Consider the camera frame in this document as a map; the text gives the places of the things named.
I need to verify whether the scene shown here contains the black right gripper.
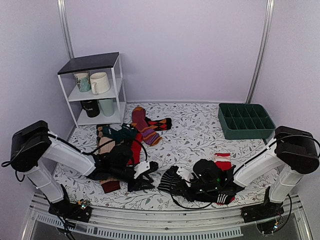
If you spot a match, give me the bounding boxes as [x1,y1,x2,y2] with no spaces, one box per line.
[172,175,219,202]

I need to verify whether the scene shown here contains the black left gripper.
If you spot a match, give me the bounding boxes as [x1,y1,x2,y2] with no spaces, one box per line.
[110,165,155,194]

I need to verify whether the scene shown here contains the black white striped sock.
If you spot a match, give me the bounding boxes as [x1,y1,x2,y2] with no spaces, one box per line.
[157,165,182,193]

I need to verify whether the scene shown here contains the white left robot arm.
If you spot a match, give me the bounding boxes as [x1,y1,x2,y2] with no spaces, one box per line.
[2,120,159,217]

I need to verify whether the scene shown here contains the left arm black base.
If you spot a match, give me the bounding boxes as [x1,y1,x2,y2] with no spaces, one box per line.
[48,185,93,223]

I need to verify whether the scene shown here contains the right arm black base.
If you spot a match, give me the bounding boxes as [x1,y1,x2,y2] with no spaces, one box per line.
[241,186,284,235]

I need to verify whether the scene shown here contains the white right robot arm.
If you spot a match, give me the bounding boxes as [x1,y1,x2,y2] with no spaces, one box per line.
[168,126,320,218]

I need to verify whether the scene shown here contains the black sock white stripes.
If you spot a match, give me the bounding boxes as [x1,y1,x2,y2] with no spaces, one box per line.
[194,191,236,206]

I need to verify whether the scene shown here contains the long red sock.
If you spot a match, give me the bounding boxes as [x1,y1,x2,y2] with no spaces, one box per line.
[126,133,143,166]

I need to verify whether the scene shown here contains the floral white table mat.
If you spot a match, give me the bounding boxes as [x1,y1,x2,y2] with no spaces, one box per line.
[53,103,265,211]

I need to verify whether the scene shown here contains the maroon purple striped sock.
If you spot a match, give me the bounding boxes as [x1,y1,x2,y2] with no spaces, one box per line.
[131,106,162,146]

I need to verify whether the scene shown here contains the beige maroon striped sock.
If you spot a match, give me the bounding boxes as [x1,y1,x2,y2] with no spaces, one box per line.
[97,136,121,194]

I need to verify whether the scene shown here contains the dark teal sock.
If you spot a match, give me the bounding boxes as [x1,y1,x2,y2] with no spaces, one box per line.
[102,123,138,145]

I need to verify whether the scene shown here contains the black orange argyle sock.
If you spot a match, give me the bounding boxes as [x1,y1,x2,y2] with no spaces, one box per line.
[144,117,172,131]

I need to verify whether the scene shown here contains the green divided organizer tray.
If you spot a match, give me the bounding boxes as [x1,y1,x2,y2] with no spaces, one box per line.
[218,103,276,140]

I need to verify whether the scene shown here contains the pale green mug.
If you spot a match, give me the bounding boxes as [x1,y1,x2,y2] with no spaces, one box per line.
[98,98,115,117]

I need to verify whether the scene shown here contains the black mug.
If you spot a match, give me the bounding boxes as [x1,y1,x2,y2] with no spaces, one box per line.
[80,99,100,118]

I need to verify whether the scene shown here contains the cream ceramic mug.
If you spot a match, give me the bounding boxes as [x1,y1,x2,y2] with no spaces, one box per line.
[90,72,110,95]

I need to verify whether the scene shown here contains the white shelf black top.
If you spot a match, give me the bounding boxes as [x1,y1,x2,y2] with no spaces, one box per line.
[57,52,127,128]

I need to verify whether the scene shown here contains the teal patterned mug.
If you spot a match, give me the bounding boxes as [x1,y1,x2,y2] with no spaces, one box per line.
[73,71,91,93]

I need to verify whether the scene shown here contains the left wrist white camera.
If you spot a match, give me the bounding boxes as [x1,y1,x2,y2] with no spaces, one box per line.
[133,161,150,179]

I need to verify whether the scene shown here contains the aluminium front rail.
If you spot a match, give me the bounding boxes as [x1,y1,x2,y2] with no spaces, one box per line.
[21,192,313,240]

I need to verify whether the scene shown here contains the right metal corner post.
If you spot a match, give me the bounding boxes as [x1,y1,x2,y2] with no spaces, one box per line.
[245,0,275,104]

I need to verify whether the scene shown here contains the metal corner post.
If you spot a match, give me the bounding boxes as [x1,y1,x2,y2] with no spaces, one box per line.
[57,0,74,59]
[245,0,275,104]

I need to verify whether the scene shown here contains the left metal corner post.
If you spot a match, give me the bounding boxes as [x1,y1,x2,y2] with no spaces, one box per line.
[57,0,74,59]

